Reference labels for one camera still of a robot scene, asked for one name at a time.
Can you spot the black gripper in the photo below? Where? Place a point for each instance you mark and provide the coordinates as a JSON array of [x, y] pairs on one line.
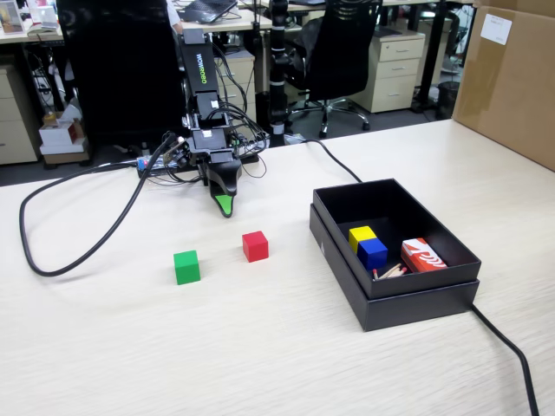
[[212, 145]]

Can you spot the green cube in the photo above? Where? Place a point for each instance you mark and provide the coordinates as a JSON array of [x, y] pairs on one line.
[[187, 268]]

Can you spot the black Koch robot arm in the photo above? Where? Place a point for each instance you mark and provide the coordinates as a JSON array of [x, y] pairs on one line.
[[197, 65]]

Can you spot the red cube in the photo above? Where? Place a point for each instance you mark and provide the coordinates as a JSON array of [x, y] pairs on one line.
[[256, 248]]

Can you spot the yellow cube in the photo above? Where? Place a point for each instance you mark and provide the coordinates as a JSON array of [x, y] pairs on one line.
[[362, 234]]

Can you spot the blue cube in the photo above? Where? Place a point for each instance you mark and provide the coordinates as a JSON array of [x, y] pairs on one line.
[[373, 255]]

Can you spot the blue controller board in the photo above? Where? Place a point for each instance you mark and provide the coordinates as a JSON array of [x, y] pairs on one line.
[[142, 164]]

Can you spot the black vertical pole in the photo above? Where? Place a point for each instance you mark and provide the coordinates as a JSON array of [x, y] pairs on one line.
[[277, 86]]

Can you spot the beige drawer cabinet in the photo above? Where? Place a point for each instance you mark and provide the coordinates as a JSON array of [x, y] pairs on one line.
[[238, 73]]

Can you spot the black cardboard box tray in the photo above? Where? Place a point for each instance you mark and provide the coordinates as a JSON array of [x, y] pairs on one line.
[[381, 203]]

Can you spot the beige office desk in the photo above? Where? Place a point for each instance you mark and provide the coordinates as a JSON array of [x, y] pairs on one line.
[[234, 24]]

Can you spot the black solid-back office chair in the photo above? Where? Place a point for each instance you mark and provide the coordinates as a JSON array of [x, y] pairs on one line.
[[112, 65]]

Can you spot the stack of white boxes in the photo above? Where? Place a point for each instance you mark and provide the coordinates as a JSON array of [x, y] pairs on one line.
[[60, 134]]

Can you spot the black mesh office chair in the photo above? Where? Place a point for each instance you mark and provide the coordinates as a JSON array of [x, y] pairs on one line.
[[338, 52]]

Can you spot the dark open laptop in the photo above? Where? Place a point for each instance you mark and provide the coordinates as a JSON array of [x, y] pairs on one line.
[[208, 9]]

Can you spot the wooden match red head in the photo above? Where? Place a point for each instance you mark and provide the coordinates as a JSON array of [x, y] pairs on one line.
[[390, 269], [395, 272], [400, 274]]

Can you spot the person in white shirt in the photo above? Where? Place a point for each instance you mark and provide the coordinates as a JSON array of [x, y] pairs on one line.
[[173, 15]]

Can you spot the red and white matchbox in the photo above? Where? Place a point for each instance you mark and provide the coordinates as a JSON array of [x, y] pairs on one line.
[[422, 258]]

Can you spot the cream three-drawer cabinet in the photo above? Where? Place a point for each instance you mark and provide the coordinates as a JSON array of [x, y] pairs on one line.
[[396, 69]]

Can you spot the beige cabinet with wide drawers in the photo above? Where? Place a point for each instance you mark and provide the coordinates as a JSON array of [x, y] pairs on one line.
[[13, 130]]

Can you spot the black open box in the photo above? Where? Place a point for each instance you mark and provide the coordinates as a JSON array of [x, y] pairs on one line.
[[416, 310]]

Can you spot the black waste bin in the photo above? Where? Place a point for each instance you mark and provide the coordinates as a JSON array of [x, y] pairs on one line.
[[446, 102]]

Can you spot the large brown cardboard box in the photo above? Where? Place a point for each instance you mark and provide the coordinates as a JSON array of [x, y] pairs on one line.
[[507, 86]]

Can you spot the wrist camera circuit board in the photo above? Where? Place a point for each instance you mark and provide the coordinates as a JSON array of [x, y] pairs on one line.
[[175, 151]]

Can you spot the small picture frame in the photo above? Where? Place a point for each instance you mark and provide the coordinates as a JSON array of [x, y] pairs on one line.
[[11, 17]]

